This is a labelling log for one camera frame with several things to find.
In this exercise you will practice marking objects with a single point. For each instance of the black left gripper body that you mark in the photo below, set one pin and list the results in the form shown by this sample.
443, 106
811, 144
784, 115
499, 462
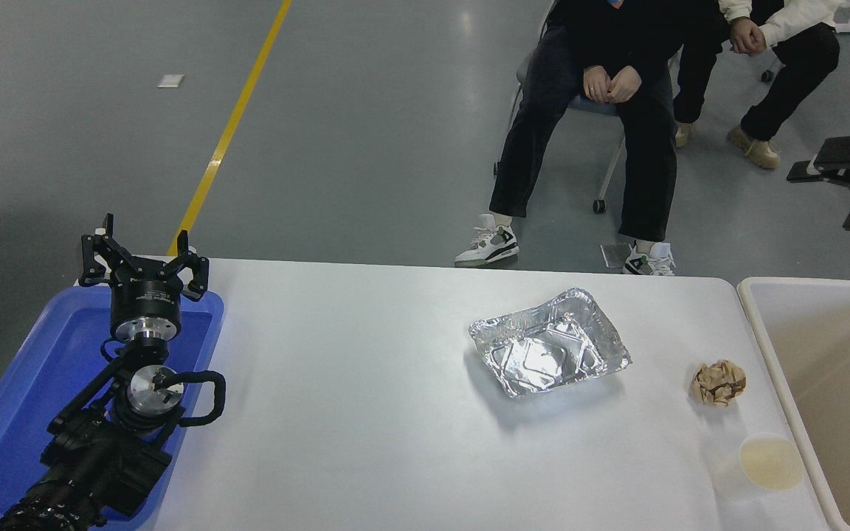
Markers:
146, 295

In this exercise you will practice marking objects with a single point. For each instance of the white paper cup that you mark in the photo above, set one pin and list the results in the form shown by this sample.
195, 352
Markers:
764, 464

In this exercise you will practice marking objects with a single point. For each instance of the person's left hand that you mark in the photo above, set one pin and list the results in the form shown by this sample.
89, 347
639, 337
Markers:
755, 38
626, 85

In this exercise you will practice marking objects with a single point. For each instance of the person's right hand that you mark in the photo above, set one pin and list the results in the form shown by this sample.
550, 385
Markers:
736, 37
596, 82

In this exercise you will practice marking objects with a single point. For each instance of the seated person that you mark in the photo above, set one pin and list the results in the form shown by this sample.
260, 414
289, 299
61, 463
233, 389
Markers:
639, 147
794, 81

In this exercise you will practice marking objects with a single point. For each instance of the large pale bin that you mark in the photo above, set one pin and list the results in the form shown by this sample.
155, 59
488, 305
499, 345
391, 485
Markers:
838, 354

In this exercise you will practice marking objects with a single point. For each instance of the blue plastic tray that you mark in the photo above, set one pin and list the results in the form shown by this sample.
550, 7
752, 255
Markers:
26, 383

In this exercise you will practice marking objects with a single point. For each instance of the crumpled tan paper ball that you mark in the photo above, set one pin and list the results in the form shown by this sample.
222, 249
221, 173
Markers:
719, 383

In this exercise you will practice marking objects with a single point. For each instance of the clear floor plate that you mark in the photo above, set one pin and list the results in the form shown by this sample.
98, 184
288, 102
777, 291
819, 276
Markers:
613, 256

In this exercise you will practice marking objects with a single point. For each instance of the grey wheeled chair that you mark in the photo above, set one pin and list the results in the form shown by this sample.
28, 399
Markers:
584, 108

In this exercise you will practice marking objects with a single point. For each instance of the blue id badge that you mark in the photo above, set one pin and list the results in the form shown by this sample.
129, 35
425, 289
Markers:
615, 4

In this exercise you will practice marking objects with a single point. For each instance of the silver foil tray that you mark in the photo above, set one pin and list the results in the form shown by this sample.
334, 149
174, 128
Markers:
543, 354

